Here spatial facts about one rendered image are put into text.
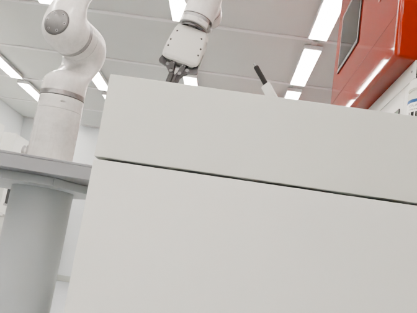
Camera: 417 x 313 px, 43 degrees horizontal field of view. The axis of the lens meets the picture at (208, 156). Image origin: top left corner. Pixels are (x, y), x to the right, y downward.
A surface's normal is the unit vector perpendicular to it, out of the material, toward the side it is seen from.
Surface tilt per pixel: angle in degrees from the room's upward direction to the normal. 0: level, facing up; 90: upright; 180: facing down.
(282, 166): 90
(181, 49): 93
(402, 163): 90
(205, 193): 90
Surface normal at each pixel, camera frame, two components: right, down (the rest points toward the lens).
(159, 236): -0.02, -0.20
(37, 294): 0.74, -0.02
